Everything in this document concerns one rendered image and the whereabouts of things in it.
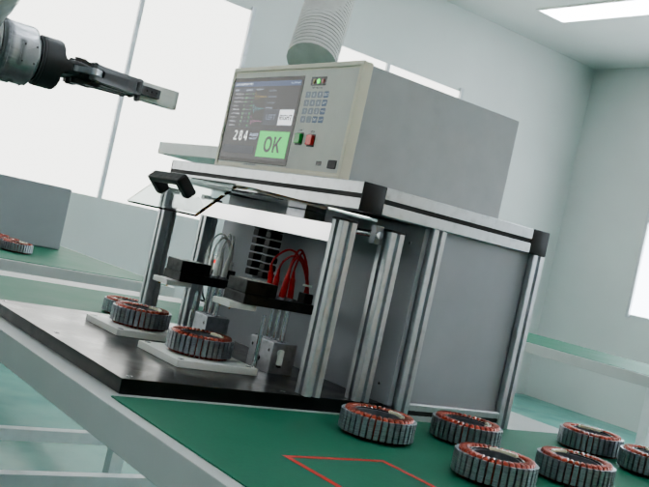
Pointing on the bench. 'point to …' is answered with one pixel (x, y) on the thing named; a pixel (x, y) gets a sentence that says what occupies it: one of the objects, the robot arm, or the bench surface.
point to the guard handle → (172, 183)
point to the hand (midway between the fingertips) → (155, 95)
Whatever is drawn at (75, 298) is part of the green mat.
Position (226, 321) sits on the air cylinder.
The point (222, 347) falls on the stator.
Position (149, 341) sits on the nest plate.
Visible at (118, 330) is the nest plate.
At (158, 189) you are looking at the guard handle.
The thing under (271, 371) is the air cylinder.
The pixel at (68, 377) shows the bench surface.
